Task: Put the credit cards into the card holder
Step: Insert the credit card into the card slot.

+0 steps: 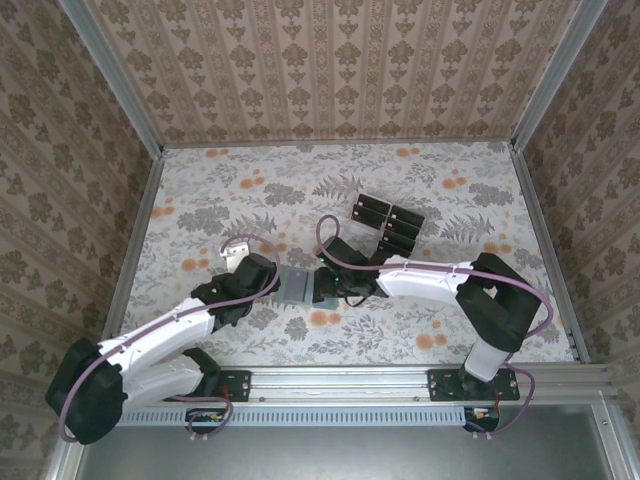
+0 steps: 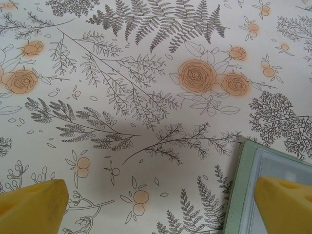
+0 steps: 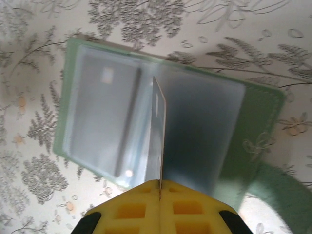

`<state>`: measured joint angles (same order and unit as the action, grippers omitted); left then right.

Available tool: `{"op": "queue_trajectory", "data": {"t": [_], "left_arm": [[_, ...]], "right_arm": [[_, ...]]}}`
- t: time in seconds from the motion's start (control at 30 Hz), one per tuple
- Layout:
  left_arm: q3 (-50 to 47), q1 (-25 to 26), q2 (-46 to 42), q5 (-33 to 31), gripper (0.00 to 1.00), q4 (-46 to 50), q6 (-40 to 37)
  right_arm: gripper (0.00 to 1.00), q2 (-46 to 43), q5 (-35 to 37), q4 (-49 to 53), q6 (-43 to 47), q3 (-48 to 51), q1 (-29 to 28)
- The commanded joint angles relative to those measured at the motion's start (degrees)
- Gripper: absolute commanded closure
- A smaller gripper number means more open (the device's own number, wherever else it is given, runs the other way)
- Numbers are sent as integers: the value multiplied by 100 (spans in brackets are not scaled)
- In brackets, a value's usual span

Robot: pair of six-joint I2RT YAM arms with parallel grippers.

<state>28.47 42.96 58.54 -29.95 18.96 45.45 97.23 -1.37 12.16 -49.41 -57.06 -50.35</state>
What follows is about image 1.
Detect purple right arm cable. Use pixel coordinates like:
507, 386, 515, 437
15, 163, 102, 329
315, 215, 555, 441

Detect floral patterned tablecloth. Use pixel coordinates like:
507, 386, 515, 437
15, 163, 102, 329
112, 141, 576, 366

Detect long aluminium mounting rail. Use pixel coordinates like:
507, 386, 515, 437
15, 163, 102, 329
74, 364, 621, 404

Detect grey sheet metal panel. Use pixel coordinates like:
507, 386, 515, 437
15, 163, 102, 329
74, 424, 607, 480

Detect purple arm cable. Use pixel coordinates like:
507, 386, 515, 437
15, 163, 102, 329
315, 215, 555, 441
58, 234, 281, 445

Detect white slotted cable duct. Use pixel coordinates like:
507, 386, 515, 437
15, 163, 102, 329
92, 407, 501, 427

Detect aluminium frame bar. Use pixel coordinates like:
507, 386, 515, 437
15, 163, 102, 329
591, 402, 640, 480
44, 402, 96, 480

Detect aluminium frame post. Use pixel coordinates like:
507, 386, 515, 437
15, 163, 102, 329
59, 0, 167, 156
508, 0, 602, 154

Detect small black connector board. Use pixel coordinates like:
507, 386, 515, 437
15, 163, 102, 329
463, 407, 502, 434
185, 407, 227, 435

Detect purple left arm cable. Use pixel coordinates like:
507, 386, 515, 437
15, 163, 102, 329
58, 234, 281, 445

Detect aluminium side rail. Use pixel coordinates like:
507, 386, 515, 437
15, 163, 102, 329
94, 147, 169, 371
510, 147, 592, 365

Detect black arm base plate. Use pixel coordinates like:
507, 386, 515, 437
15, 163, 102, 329
428, 368, 522, 404
162, 368, 252, 404

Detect black battery holder tray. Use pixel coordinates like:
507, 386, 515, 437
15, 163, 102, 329
344, 192, 427, 261

